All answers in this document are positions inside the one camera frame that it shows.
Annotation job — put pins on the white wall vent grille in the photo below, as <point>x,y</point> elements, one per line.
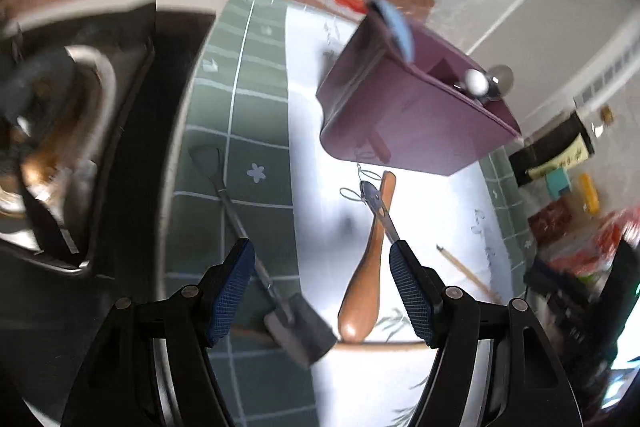
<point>611,79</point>

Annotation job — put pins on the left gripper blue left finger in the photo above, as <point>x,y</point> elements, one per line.
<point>230,280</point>

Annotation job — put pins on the soy sauce bottle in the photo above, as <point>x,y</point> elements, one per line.
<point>566,144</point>

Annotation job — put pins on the black gas stove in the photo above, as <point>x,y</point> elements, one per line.
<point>87,105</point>

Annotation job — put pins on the green checkered table mat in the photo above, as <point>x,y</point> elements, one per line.
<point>252,94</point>

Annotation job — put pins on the black shovel shaped spoon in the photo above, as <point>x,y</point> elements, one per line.
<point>293,323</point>

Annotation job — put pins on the chili jar yellow lid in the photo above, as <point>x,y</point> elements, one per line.
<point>552,220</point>

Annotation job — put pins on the small spoon white ball end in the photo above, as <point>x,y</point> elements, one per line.
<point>474,84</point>

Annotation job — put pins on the purple plastic utensil holder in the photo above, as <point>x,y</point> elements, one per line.
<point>382,110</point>

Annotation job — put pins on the light blue plastic spoon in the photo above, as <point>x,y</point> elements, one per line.
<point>397,26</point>

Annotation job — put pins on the large steel spoon black handle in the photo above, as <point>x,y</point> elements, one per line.
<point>500,82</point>

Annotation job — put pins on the brown wooden spoon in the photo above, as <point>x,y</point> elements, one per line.
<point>359,309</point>

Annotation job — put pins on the orange capped plastic bottle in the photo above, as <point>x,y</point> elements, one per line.
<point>592,249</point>

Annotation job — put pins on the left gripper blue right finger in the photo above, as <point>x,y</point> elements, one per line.
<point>416,290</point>

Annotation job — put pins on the salt shaker teal cap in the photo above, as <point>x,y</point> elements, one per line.
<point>558,183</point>

